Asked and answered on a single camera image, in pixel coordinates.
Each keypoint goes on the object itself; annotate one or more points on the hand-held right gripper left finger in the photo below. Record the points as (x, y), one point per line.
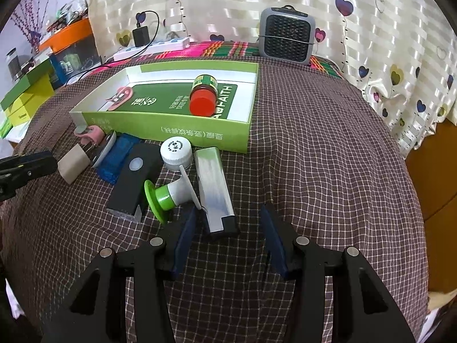
(184, 243)

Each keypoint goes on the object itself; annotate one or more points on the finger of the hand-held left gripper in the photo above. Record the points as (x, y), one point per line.
(40, 157)
(35, 172)

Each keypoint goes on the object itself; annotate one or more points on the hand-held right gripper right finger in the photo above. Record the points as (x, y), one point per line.
(275, 243)

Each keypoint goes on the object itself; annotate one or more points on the white rectangular block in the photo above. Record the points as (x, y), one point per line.
(73, 164)

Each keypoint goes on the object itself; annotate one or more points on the green suction cup hook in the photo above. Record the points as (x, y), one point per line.
(160, 196)

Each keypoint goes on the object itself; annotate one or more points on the pink plastic hook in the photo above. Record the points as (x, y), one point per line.
(93, 133)
(119, 97)

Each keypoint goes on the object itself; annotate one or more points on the silver lighter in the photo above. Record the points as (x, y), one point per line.
(214, 189)

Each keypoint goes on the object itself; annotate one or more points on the grey round suction hook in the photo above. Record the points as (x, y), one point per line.
(105, 148)

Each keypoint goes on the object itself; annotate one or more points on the black rectangular device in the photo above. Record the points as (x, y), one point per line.
(130, 185)

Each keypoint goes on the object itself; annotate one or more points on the green cardboard box tray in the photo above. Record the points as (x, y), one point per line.
(171, 128)

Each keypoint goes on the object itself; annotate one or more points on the small green box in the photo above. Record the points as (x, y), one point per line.
(5, 128)

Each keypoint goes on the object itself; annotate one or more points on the yellow green cardboard box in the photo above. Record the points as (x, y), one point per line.
(34, 102)

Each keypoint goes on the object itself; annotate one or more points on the brown checked blanket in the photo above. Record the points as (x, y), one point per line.
(321, 185)

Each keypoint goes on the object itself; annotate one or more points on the green lidded cardboard box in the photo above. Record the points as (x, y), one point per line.
(25, 84)

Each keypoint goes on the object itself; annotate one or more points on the blue translucent usb tester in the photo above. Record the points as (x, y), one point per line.
(116, 157)

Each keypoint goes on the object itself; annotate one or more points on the blue box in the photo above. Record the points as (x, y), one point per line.
(59, 69)

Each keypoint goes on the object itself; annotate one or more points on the ribbed plastic bottle cap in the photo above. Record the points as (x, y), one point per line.
(175, 153)

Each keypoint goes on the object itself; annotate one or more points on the glass jar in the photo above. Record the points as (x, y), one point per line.
(13, 64)

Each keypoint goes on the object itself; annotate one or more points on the orange lidded glass tank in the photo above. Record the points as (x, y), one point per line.
(68, 32)

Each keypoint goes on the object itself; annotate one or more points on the purple flower branches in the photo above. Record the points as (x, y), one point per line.
(30, 25)

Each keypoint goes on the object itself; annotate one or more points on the red capped medicine bottle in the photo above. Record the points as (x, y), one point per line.
(202, 100)

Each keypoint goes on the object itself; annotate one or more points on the black charger adapter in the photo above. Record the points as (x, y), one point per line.
(141, 35)

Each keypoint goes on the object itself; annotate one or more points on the white power strip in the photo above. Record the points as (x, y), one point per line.
(157, 47)

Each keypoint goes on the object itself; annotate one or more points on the colourful striped blanket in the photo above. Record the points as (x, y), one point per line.
(228, 50)

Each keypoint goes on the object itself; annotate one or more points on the grey portable space heater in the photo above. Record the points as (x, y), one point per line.
(287, 35)

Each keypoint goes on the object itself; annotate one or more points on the heart print curtain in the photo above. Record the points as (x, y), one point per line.
(357, 43)

